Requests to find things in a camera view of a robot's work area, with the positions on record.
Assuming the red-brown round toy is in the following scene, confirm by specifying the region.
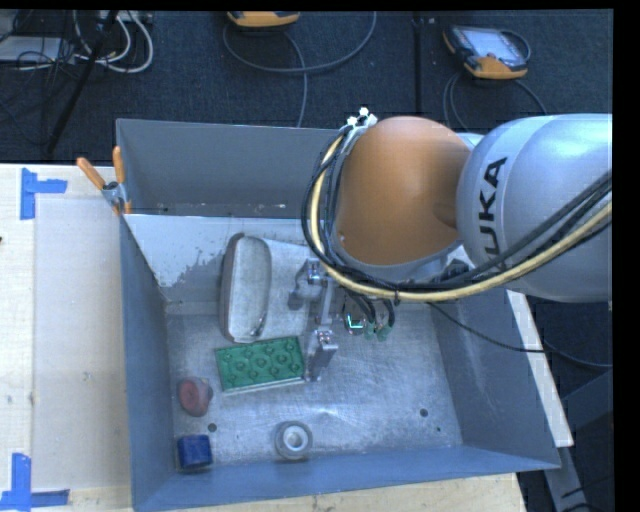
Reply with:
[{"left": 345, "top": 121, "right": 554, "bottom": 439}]
[{"left": 176, "top": 377, "right": 215, "bottom": 418}]

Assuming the pale grey oval case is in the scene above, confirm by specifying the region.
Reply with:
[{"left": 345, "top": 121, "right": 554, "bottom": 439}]
[{"left": 218, "top": 232, "right": 274, "bottom": 345}]

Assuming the dark green flat block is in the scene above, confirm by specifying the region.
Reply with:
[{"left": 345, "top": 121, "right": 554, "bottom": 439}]
[{"left": 214, "top": 335, "right": 308, "bottom": 394}]

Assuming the grey round ring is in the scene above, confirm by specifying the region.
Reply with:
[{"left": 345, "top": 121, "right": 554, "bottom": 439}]
[{"left": 273, "top": 420, "right": 315, "bottom": 462}]

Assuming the blue cylinder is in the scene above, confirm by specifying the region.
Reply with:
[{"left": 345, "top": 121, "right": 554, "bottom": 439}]
[{"left": 175, "top": 433, "right": 215, "bottom": 473}]

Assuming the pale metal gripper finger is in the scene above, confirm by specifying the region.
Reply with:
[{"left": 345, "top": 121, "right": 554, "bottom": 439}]
[
  {"left": 304, "top": 328, "right": 340, "bottom": 384},
  {"left": 287, "top": 258, "right": 332, "bottom": 311}
]

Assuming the grey metal bin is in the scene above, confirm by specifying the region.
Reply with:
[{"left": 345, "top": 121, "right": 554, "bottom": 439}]
[{"left": 115, "top": 118, "right": 564, "bottom": 512}]

